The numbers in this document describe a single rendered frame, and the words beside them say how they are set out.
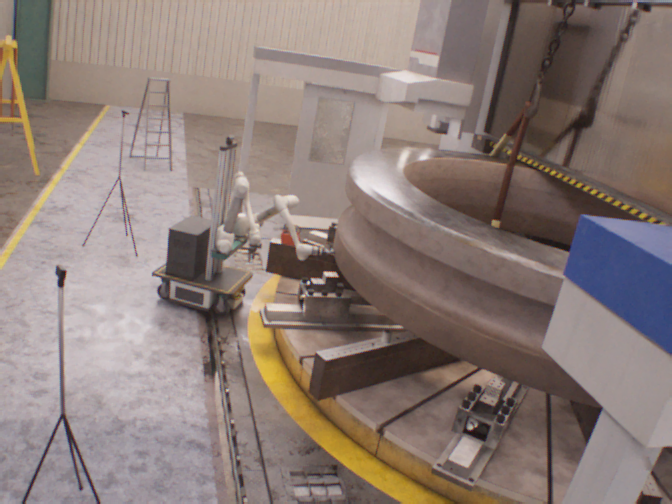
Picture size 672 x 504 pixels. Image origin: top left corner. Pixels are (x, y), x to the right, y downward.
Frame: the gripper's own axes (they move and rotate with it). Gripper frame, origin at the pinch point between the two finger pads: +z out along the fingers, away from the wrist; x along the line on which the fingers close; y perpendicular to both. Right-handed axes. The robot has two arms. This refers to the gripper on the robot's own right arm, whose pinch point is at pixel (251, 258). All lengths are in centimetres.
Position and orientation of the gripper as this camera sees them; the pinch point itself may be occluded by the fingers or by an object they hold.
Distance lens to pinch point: 633.3
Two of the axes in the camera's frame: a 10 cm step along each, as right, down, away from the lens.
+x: -2.3, 3.0, -9.3
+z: -1.6, 9.3, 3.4
